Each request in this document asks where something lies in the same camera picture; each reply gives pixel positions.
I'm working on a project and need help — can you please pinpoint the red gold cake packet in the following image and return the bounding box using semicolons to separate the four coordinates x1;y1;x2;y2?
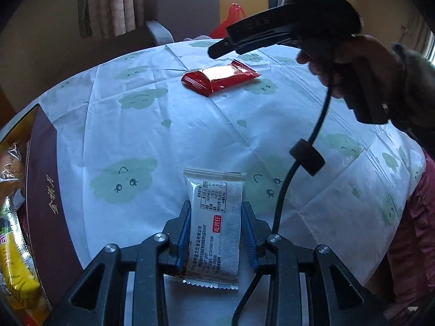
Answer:
181;60;260;97

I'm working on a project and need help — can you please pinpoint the white label snack packet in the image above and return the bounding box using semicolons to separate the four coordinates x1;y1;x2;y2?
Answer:
170;168;246;290

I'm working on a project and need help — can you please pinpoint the yellow black snack bag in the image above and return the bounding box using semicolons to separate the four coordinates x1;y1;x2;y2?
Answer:
1;208;49;325

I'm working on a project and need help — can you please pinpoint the bread bun clear red bag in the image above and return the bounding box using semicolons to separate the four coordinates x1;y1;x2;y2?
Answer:
1;142;25;211

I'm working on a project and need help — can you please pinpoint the dark sleeve forearm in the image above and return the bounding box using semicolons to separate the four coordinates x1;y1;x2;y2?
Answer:
389;43;434;152

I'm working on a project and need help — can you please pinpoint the person right hand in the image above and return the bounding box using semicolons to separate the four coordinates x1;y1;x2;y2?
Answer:
295;34;407;133

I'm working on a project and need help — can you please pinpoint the pink cloth on chair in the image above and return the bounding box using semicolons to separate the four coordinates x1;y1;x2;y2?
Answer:
183;35;212;41

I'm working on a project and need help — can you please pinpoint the red plastic bag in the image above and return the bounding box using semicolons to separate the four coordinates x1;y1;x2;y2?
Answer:
209;3;246;39

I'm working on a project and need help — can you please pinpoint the grey yellow blue armchair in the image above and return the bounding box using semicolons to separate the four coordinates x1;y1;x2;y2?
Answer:
146;0;279;46

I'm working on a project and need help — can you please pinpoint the left beige patterned curtain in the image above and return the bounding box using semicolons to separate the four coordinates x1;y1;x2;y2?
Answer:
77;0;145;39

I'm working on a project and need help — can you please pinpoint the maroon gold tin box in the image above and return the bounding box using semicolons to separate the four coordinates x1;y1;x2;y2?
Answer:
1;105;83;325

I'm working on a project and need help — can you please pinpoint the person pink clothing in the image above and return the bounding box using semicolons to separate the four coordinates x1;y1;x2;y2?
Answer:
366;155;434;325

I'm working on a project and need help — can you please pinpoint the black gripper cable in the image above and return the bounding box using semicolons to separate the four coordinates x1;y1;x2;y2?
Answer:
231;74;334;326

